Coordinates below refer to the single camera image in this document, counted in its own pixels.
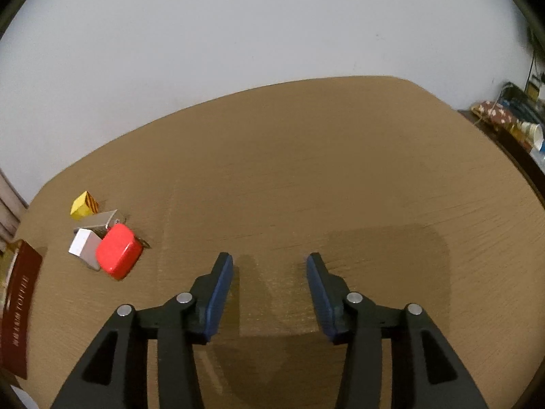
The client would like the red rounded square case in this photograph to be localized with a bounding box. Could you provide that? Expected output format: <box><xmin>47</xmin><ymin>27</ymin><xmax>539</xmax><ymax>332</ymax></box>
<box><xmin>95</xmin><ymin>224</ymin><xmax>143</xmax><ymax>281</ymax></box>

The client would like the white zigzag cube box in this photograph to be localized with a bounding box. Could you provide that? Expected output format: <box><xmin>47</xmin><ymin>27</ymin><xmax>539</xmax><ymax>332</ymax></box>
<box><xmin>68</xmin><ymin>228</ymin><xmax>102</xmax><ymax>271</ymax></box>

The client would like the silver metal rectangular case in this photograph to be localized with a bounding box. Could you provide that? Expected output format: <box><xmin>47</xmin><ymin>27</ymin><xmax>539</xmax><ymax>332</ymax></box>
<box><xmin>73</xmin><ymin>210</ymin><xmax>126</xmax><ymax>238</ymax></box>

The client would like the yellow striped cube box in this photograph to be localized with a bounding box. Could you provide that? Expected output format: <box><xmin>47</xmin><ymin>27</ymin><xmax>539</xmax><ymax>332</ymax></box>
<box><xmin>70</xmin><ymin>191</ymin><xmax>100</xmax><ymax>221</ymax></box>

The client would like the dark red gold tin box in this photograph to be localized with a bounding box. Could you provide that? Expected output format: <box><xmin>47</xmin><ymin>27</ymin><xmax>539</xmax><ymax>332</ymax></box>
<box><xmin>1</xmin><ymin>239</ymin><xmax>43</xmax><ymax>379</ymax></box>

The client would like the dark side cabinet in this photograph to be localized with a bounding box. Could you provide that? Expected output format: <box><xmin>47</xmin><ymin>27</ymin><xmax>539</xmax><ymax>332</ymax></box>
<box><xmin>458</xmin><ymin>110</ymin><xmax>545</xmax><ymax>205</ymax></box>

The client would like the brown floral pouch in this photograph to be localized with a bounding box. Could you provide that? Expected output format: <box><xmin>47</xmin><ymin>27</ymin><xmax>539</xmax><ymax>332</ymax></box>
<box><xmin>470</xmin><ymin>101</ymin><xmax>517</xmax><ymax>129</ymax></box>

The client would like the paper cup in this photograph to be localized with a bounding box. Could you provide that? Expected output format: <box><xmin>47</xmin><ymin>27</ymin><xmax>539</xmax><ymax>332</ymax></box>
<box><xmin>517</xmin><ymin>121</ymin><xmax>544</xmax><ymax>151</ymax></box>

